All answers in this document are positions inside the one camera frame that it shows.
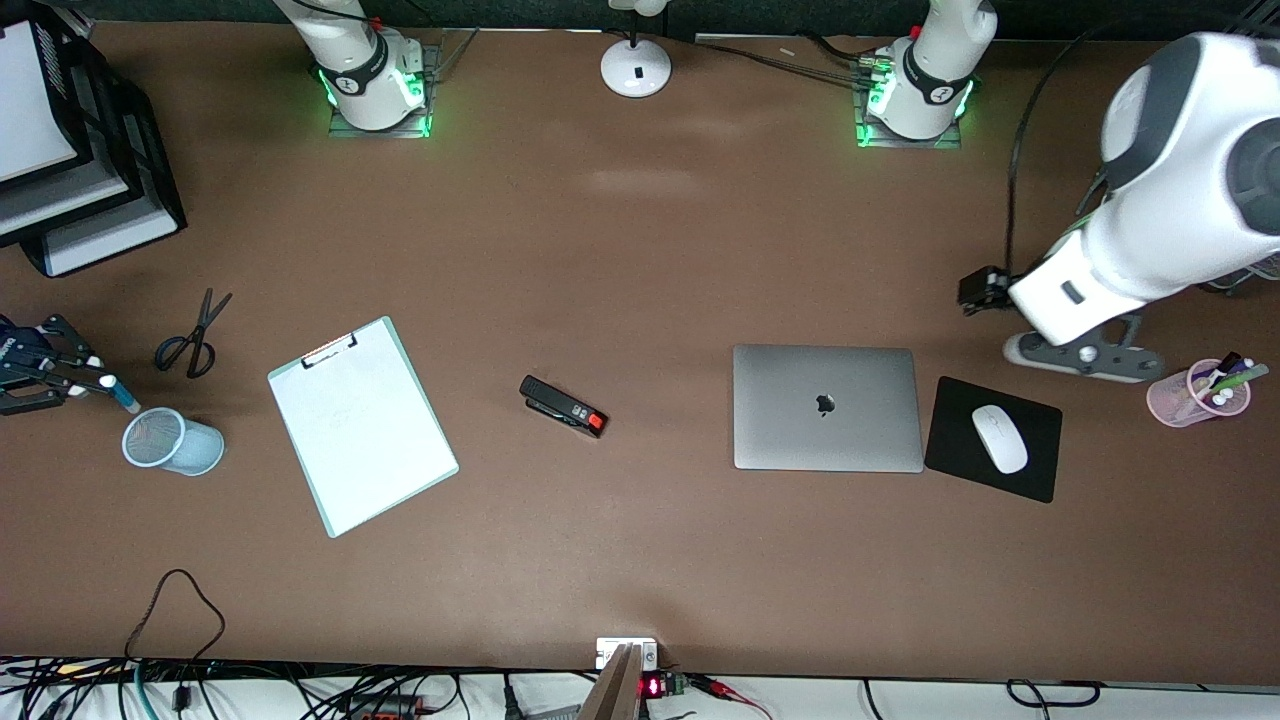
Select green highlighter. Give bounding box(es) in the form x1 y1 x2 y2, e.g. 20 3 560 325
1208 363 1271 397

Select red clip lead cable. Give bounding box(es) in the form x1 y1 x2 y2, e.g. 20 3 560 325
688 674 773 720

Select black scissors with blue grips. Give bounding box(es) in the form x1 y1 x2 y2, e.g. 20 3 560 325
154 288 234 380

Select small white box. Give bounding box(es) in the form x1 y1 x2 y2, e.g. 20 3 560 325
596 637 659 670

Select light blue mesh pen cup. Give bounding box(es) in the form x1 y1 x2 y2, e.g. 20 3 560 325
122 406 226 477

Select teal clipboard with metal clip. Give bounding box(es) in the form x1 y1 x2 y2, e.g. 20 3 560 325
267 316 461 539

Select black mouse pad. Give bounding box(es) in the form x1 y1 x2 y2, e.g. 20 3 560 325
924 376 1063 504

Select wooden post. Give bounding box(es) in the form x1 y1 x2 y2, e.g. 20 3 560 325
577 644 643 720

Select black table cable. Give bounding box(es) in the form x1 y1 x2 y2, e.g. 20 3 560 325
695 33 881 86

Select white lamp base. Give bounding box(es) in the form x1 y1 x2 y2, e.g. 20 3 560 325
600 0 673 99

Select white paper sheet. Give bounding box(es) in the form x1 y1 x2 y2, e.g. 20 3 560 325
270 325 453 533

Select black looped cable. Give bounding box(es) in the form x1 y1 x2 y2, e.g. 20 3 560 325
124 568 227 691

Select pink mesh pen cup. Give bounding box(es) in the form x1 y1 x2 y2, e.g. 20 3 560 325
1146 358 1253 429

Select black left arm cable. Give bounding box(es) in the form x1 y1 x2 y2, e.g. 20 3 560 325
1003 28 1106 286

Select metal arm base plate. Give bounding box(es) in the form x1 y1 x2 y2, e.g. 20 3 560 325
326 40 435 139
853 55 966 151

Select black stacked letter tray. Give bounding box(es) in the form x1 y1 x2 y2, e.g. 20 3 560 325
0 18 189 279

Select white computer mouse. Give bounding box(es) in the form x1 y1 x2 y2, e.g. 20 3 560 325
971 404 1030 475

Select silver laptop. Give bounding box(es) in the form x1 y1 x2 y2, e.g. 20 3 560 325
732 344 925 474

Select tangled black cable bundle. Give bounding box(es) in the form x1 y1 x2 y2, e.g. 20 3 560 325
0 655 601 720

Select black stapler with red end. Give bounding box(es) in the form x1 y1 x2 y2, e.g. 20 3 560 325
519 375 609 439

